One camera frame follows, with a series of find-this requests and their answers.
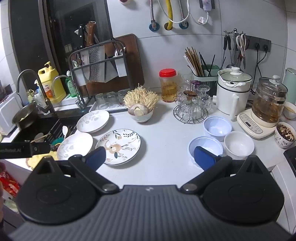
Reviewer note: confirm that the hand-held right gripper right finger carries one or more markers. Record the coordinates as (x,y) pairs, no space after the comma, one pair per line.
(203,160)

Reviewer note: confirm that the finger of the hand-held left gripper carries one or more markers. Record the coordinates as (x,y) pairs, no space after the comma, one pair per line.
(40,148)

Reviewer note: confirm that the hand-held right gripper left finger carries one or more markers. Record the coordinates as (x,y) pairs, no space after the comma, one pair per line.
(96,158)

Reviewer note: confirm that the light blue bowl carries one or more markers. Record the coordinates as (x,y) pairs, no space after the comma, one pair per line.
(205,143)
(217,128)

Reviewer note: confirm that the yellow sponge cloth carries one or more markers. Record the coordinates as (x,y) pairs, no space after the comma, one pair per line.
(38,161)

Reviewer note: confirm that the black sink drain rack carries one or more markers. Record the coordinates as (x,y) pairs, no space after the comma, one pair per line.
(52,128)

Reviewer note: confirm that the white floral plate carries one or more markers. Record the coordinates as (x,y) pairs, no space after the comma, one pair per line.
(92,121)
(74,144)

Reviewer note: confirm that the deer print plate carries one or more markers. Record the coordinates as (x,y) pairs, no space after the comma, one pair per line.
(122,143)

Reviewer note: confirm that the white spoon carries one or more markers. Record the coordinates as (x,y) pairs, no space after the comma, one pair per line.
(65,131)

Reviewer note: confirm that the red packaging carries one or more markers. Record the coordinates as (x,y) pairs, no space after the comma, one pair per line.
(9,183)

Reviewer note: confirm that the steel pot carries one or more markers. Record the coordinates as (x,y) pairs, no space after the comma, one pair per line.
(24,115)

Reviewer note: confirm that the white plastic container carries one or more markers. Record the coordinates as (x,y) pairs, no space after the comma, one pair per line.
(8,113)

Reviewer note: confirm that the plain white bowl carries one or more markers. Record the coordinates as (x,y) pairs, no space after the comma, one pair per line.
(238,146)

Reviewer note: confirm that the tall steel faucet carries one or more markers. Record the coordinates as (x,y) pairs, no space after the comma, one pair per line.
(41,95)

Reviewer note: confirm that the clear patterned glass cup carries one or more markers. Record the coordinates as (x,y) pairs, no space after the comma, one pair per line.
(183,109)
(204,97)

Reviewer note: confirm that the white tray with glasses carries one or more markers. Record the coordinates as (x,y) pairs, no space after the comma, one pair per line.
(108,103)

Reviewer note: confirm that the white bowl with mushrooms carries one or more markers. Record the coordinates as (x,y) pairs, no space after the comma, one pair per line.
(141,118)

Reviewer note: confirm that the yellow detergent bottle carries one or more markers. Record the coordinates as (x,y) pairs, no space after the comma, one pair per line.
(49,85)

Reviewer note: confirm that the brown cap mushroom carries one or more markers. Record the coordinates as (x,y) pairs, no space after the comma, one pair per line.
(138,109)

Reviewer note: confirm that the brown base glass cup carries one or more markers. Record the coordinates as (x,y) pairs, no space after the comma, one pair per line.
(189,95)

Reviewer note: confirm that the white electric pot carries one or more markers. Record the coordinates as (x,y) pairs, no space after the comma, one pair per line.
(231,97)

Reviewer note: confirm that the green soap bottle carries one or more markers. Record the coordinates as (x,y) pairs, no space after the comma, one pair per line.
(71,87)

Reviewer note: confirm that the small steel faucet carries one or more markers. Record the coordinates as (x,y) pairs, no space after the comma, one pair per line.
(57,80)

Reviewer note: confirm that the purple base glass cup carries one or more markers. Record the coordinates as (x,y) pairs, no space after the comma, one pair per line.
(196,83)

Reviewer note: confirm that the red lid plastic jar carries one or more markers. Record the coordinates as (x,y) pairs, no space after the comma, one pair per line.
(168,87)

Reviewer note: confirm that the patterned cup with dark filling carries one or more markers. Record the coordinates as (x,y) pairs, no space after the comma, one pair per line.
(284,139)

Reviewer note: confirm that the glass tea kettle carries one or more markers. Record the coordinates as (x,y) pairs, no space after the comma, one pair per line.
(269,102)

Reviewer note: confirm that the black cooktop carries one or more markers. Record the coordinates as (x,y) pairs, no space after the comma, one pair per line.
(291,156)

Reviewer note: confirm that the patterned steel cleaver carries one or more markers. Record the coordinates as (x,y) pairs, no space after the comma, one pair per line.
(96,64)

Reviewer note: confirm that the bundle of black chopsticks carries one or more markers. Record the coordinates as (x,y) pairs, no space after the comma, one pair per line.
(208,66)

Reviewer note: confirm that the white cutlery holder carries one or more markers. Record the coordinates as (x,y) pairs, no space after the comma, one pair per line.
(120,67)

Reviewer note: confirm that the white cup with tea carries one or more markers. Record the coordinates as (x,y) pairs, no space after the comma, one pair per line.
(290,111)

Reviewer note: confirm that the bundle of wooden chopsticks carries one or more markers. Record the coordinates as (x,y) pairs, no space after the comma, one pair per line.
(193,60)

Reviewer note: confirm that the wooden cutting board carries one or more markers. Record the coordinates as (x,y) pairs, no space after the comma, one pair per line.
(131,60)

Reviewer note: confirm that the mint green kettle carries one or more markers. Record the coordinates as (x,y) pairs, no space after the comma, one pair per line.
(290,81)

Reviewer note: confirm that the hanging utensil rack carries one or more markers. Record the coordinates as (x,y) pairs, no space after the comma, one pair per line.
(234,34)

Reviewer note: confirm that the black wall power strip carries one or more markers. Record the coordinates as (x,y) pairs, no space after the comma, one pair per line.
(259,42)

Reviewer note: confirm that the white wall adapter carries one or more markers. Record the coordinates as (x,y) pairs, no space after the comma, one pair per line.
(206,4)

